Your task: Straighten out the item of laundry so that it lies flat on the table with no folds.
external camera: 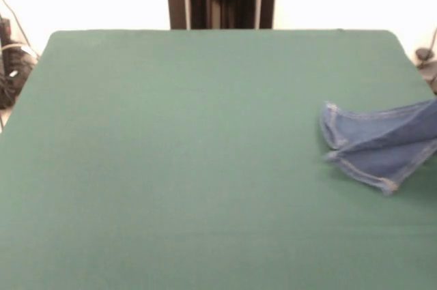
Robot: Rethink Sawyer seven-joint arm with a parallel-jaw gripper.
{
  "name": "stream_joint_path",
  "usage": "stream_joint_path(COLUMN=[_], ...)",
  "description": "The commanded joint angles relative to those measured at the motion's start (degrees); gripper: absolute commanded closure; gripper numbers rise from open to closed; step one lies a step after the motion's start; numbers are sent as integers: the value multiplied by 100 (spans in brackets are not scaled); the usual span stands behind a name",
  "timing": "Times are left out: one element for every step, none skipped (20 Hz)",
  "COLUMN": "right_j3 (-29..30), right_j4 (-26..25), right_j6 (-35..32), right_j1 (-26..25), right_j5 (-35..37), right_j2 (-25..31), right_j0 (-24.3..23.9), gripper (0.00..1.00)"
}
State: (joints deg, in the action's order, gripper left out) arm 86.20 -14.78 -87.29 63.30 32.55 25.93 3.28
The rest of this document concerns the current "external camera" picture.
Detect blue denim jeans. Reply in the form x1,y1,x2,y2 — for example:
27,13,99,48
318,98,437,197

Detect dark green table cloth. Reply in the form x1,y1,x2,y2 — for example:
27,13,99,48
0,28,437,290

